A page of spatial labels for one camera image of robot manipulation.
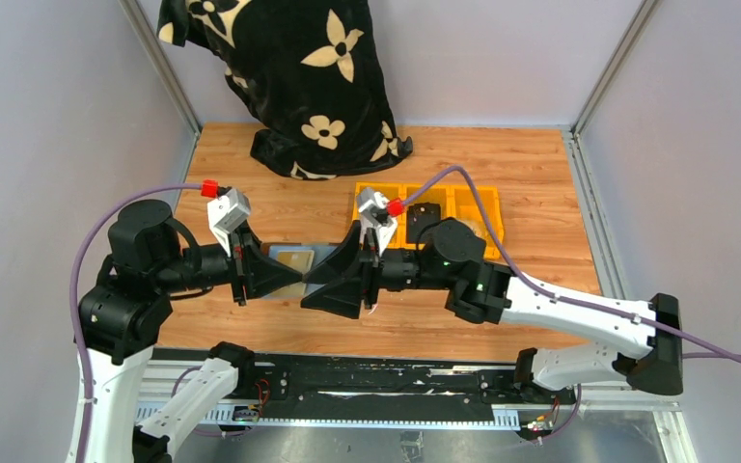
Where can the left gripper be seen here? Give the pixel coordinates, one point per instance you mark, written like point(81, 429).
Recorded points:
point(247, 263)

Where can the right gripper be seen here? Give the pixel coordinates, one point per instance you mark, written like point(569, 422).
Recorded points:
point(353, 272)

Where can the brown leather card holder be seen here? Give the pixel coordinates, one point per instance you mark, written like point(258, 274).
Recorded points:
point(301, 258)

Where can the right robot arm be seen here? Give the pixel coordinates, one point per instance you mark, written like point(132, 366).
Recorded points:
point(633, 341)

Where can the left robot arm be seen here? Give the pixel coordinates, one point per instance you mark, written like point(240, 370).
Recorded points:
point(154, 260)

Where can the black cards in bin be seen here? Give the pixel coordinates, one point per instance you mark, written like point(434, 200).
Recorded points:
point(418, 217)

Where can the right yellow bin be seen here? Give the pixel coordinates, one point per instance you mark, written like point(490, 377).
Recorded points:
point(466, 207)

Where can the black floral blanket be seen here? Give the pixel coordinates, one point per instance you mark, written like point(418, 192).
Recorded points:
point(308, 71)

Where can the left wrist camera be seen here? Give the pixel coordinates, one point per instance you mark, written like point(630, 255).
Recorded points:
point(225, 214)

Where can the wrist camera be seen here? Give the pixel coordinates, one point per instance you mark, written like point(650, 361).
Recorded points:
point(225, 214)
point(372, 208)

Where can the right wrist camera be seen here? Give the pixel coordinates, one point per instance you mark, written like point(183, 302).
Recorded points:
point(372, 208)

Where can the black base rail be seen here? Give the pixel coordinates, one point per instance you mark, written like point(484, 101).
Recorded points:
point(386, 392)

